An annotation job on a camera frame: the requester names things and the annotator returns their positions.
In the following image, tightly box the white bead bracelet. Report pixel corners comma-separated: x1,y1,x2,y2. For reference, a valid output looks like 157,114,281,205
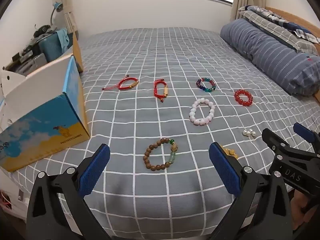
189,98,215,126

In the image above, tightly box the blue and yellow cardboard box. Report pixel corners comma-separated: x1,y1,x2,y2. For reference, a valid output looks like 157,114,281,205
0,54,91,172

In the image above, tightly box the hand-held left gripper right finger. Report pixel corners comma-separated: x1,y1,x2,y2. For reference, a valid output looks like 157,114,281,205
209,142,293,240

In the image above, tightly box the person's right hand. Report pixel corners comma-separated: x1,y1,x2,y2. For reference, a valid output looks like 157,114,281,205
291,189,313,232

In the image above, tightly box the grey suitcase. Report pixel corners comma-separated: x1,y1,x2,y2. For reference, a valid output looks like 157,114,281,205
5,54,48,77

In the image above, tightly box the yellow bead bracelet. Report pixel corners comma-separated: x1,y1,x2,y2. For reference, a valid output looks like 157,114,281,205
220,145,239,159

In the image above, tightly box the stack of dark boxes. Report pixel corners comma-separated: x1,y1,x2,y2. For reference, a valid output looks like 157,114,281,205
11,39,40,62

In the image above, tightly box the multicoloured glass bead bracelet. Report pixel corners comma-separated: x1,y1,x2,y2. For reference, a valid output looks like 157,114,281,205
196,78,216,93

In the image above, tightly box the red cord bracelet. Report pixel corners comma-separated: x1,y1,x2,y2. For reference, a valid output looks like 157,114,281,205
102,75,139,92
153,79,169,103

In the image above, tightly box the black round device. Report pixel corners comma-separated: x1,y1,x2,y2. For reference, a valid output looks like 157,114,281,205
34,24,57,37

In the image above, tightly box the teal cloth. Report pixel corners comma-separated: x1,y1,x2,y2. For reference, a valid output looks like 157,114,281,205
56,28,70,52

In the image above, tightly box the red bead bracelet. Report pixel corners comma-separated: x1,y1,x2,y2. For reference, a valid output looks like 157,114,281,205
234,89,253,107

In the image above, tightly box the blue striped rolled duvet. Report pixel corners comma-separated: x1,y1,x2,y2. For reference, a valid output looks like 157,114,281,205
220,18,320,96

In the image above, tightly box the grey checked pillow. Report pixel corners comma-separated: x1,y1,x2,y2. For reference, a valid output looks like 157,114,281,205
239,5,319,53

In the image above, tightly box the navy patterned pillow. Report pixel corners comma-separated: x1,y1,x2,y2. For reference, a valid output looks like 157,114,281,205
246,5,320,43

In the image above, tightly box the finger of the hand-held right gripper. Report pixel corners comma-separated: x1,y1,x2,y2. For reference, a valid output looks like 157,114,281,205
262,128,292,155
293,122,320,155

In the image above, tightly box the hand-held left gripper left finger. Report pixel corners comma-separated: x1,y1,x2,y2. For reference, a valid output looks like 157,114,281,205
25,143,112,240

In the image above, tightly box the teal suitcase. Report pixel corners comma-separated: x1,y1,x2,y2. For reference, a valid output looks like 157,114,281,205
39,34,67,63

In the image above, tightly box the blue desk lamp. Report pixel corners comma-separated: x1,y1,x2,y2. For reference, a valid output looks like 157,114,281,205
50,1,64,27

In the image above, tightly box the wooden bed footboard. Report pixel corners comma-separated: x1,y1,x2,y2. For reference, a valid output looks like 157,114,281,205
72,30,84,73

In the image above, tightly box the red cable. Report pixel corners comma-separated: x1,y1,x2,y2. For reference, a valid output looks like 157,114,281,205
0,191,12,210

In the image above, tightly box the wooden headboard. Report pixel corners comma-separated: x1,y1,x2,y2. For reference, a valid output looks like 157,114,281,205
265,6,320,38

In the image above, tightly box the wooden bead bracelet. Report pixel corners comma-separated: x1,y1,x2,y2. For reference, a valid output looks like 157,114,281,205
143,137,179,172

